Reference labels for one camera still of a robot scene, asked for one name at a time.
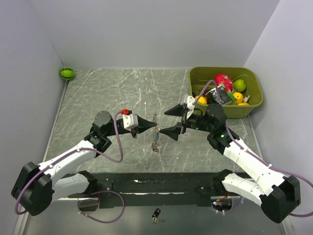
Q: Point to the black key fob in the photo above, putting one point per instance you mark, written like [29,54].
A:
[155,216]

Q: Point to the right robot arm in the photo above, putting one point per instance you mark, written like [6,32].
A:
[276,194]

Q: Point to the orange fruit toy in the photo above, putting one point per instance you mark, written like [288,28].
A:
[238,98]
[201,100]

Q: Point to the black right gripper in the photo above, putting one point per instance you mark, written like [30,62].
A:
[173,131]

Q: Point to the yellow lemon toy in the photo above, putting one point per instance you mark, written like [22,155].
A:
[243,104]

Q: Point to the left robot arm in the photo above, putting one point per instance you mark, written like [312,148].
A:
[38,185]

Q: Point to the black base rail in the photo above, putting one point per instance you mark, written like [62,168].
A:
[156,189]

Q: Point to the green watermelon ball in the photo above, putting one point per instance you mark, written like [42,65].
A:
[67,73]

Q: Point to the olive green plastic bin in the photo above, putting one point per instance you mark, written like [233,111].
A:
[199,76]

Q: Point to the green apple toy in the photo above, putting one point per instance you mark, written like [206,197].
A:
[239,85]

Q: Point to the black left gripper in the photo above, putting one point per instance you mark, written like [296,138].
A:
[143,125]

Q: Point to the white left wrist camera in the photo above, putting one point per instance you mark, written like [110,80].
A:
[130,121]

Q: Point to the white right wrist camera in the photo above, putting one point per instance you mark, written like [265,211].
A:
[188,100]

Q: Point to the red dragon fruit toy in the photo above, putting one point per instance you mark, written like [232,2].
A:
[225,81]

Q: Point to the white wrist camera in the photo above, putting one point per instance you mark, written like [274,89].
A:
[130,121]
[188,100]

